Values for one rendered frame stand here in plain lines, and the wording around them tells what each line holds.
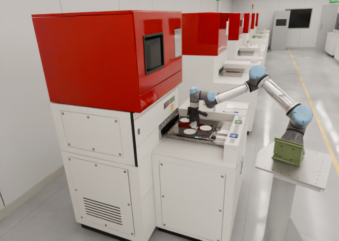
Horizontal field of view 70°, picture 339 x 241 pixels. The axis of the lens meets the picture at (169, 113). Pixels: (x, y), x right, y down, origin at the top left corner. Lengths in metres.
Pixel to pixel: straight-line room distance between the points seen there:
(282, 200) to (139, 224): 1.08
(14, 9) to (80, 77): 1.31
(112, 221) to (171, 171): 0.68
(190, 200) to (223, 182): 0.33
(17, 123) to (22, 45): 0.77
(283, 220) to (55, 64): 1.99
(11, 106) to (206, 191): 1.97
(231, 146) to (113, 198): 0.99
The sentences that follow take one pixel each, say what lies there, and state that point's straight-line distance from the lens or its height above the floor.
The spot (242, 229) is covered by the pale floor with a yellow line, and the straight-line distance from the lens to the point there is 2.49.
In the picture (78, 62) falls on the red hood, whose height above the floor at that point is 1.52.
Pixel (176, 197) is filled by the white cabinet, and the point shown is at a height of 0.45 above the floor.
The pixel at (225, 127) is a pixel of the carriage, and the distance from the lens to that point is 2.16.
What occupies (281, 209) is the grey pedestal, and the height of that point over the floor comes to 0.43.
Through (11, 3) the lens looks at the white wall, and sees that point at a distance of 2.84.
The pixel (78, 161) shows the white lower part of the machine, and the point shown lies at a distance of 2.05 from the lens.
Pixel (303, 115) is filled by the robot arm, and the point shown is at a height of 1.17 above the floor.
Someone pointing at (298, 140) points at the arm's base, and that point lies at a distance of 1.86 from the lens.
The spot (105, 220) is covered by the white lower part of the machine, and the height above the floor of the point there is 0.22.
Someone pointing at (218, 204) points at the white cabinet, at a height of 0.48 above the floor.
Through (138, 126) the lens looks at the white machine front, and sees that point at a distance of 1.64.
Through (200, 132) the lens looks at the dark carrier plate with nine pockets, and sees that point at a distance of 1.99.
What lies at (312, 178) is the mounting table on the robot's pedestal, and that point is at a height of 0.82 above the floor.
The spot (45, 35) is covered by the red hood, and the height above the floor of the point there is 1.69.
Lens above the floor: 1.78
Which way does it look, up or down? 22 degrees down
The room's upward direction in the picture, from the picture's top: 2 degrees counter-clockwise
